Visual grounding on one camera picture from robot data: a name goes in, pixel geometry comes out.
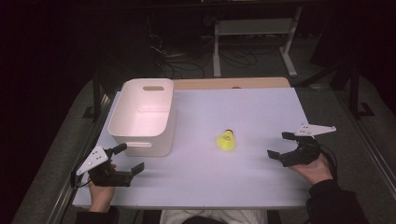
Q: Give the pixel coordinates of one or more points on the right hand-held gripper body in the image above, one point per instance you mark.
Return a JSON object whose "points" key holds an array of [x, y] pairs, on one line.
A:
{"points": [[305, 154]]}

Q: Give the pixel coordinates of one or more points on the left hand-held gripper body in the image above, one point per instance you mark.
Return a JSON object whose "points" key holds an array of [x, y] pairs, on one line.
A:
{"points": [[109, 179]]}

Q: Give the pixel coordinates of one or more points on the white plastic storage bin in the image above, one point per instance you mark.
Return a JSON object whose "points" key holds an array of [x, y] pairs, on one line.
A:
{"points": [[140, 118]]}

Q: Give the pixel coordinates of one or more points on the yellow shuttlecock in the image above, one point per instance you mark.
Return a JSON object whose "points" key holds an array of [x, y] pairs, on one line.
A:
{"points": [[226, 141]]}

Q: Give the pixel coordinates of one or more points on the person's left hand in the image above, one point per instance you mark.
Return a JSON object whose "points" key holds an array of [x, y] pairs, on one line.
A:
{"points": [[101, 196]]}

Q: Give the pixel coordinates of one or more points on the person's right hand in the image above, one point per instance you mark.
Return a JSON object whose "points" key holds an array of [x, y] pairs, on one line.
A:
{"points": [[314, 172]]}

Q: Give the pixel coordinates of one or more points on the black metal stand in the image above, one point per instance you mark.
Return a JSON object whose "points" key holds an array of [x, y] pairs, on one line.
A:
{"points": [[353, 93], [96, 99]]}

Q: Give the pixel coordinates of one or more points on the light wooden board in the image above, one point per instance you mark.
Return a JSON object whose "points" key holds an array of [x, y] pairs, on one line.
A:
{"points": [[230, 83]]}

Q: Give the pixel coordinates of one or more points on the person's white shirt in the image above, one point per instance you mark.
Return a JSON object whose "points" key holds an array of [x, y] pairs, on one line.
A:
{"points": [[214, 214]]}

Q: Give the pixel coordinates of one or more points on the grey metal rail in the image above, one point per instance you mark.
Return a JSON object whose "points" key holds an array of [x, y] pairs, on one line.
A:
{"points": [[367, 149], [67, 193]]}

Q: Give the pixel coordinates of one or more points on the white metal table frame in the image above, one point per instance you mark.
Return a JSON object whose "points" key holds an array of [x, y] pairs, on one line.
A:
{"points": [[249, 26]]}

